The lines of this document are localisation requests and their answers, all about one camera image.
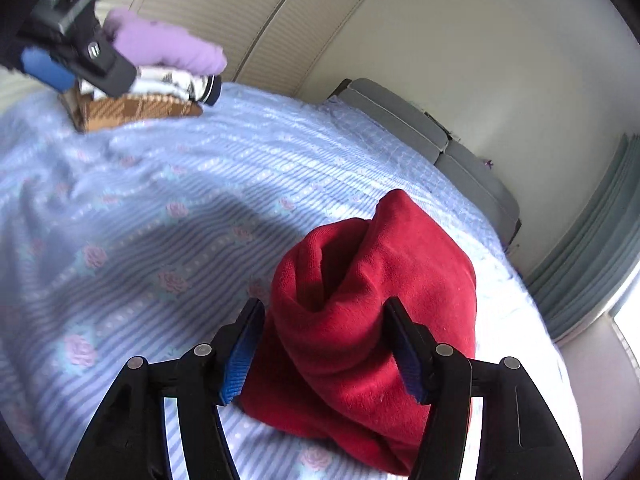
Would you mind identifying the white slatted wardrobe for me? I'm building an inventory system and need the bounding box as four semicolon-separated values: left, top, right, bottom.
0;0;396;106

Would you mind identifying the grey-blue curtain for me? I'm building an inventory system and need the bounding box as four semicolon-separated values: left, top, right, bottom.
525;132;640;341

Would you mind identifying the red cartoon mouse sweater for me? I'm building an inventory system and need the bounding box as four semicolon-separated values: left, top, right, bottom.
239;188;478;477

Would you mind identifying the window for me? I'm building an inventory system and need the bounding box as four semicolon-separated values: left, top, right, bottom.
607;305;640;376

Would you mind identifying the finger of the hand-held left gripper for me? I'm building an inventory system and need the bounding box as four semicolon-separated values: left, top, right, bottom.
75;30;138;98
20;46;77;95

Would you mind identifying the folded purple garment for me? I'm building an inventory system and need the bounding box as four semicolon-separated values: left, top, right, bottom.
102;7;228;75

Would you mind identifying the grey upholstered headboard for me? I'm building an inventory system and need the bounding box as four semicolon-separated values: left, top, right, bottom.
327;77;523;246

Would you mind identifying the blue striped floral bed sheet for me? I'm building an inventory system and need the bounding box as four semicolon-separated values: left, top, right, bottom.
0;80;586;480

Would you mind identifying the folded brown checked garment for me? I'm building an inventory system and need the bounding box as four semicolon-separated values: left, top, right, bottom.
60;85;205;134

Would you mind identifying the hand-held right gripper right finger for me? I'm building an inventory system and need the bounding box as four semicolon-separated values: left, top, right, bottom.
384;296;583;480

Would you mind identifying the folded white printed garment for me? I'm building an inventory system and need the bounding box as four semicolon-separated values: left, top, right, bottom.
80;65;223;107

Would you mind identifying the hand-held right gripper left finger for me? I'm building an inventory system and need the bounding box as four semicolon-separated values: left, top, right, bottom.
65;298;266;480

